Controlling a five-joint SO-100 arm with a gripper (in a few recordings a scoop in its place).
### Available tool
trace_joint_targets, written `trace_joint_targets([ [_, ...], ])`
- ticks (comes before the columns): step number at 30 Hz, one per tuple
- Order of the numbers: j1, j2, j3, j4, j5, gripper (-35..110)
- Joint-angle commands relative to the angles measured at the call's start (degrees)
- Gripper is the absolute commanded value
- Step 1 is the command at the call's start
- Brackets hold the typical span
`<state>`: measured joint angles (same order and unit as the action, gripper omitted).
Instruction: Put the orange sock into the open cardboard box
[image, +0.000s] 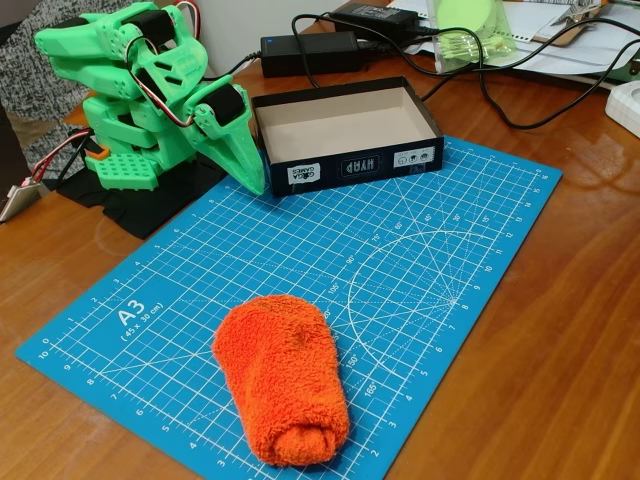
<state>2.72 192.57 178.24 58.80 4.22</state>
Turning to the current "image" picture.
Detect black power adapter blue light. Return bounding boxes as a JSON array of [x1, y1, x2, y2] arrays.
[[259, 30, 369, 79]]

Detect red white servo wire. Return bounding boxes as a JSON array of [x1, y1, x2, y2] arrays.
[[124, 37, 196, 132]]

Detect green transparent cup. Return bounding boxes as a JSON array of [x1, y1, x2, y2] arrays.
[[430, 0, 517, 75]]

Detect red and black wires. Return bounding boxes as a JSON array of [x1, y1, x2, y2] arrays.
[[29, 127, 96, 189]]

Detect white paper sheets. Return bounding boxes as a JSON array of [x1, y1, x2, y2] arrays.
[[387, 0, 640, 91]]

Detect slim black power adapter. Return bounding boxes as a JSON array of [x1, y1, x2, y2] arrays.
[[329, 2, 421, 34]]

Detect metal clipboard clip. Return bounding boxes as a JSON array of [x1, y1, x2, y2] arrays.
[[549, 0, 609, 27]]

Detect orange fluffy sock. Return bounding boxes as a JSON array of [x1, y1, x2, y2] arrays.
[[212, 294, 351, 469]]

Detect brown clipboard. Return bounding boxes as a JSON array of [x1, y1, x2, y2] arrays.
[[532, 0, 609, 49]]

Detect white power strip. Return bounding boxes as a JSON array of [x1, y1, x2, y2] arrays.
[[604, 79, 640, 141]]

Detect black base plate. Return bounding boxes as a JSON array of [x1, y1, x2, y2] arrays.
[[54, 154, 229, 240]]

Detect grey speckled fabric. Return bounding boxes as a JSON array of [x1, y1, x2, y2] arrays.
[[0, 0, 126, 171]]

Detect black cardboard box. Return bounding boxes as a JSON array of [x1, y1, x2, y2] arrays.
[[250, 75, 445, 199]]

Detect looped black power cable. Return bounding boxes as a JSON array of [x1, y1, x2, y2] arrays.
[[291, 12, 364, 90]]

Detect blue A3 cutting mat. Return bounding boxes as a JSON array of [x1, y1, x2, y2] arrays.
[[13, 134, 564, 480]]

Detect thin black adapter cable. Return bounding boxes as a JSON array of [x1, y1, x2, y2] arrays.
[[214, 53, 264, 81]]

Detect long black cable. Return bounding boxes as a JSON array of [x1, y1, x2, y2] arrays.
[[418, 42, 640, 130], [357, 17, 640, 79]]

